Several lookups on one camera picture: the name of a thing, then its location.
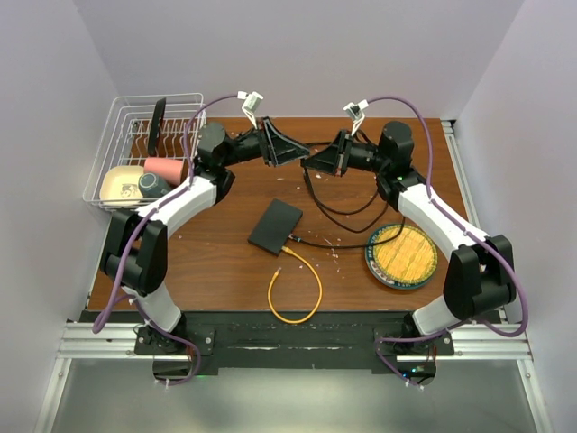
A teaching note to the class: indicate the pink cup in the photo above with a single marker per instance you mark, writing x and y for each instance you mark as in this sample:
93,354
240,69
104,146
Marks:
169,169

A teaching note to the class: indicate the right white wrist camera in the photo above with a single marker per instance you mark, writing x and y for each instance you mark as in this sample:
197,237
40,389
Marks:
356,112

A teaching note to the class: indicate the dark teal cup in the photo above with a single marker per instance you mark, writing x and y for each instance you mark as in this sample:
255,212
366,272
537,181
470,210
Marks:
152,185

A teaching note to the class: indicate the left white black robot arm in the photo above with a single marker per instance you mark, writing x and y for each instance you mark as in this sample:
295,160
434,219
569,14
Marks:
135,255

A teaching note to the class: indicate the black network switch box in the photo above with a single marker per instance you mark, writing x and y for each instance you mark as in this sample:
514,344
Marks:
274,227

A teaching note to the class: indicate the white wire dish rack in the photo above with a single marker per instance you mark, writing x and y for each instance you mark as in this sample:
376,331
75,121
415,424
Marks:
125,137

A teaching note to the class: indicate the black tablet in rack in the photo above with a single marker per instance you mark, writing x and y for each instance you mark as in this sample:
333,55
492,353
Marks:
156,124

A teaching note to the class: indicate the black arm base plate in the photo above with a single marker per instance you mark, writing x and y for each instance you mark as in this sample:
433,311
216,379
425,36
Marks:
333,340

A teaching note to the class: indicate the round gold wafer plate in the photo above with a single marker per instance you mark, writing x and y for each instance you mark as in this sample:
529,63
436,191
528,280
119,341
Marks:
401,257

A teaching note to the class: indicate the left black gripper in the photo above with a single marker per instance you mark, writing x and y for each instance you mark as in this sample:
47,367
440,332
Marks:
284,149

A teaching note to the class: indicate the cream square plate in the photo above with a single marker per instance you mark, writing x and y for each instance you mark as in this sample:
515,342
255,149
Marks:
120,186

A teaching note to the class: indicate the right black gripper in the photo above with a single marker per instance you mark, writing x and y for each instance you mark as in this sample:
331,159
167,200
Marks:
333,160

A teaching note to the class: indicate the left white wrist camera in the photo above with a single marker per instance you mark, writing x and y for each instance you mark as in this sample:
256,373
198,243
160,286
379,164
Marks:
251,101

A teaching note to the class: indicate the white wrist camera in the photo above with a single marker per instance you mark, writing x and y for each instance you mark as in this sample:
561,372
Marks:
356,112
251,101

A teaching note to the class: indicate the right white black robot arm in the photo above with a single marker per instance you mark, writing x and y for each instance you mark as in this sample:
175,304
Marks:
478,276

